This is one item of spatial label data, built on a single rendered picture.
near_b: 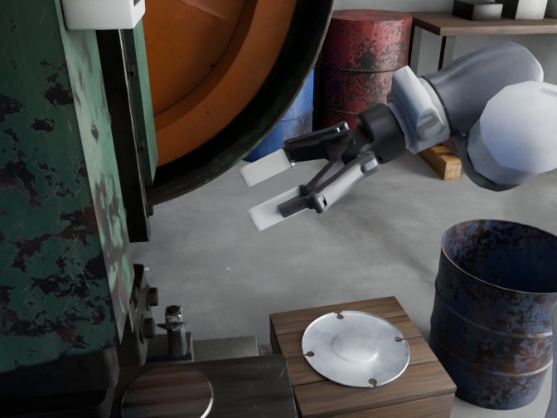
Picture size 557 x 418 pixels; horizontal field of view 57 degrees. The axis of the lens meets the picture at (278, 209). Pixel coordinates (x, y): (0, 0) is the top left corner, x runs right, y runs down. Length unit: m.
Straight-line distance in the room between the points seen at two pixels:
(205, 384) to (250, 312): 1.36
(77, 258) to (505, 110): 0.43
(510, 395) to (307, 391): 0.75
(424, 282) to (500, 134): 1.81
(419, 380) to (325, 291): 0.91
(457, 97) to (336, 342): 0.94
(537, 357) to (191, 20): 1.38
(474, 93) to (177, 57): 0.48
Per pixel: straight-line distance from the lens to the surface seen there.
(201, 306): 2.17
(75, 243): 0.39
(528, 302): 1.60
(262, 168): 0.74
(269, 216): 0.62
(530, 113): 0.59
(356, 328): 1.52
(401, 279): 2.36
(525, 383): 1.85
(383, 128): 0.65
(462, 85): 0.68
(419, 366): 1.45
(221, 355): 1.02
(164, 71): 0.91
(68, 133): 0.35
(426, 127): 0.65
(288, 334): 1.49
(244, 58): 0.86
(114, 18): 0.34
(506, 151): 0.59
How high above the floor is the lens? 1.35
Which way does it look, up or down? 28 degrees down
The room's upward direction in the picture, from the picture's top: straight up
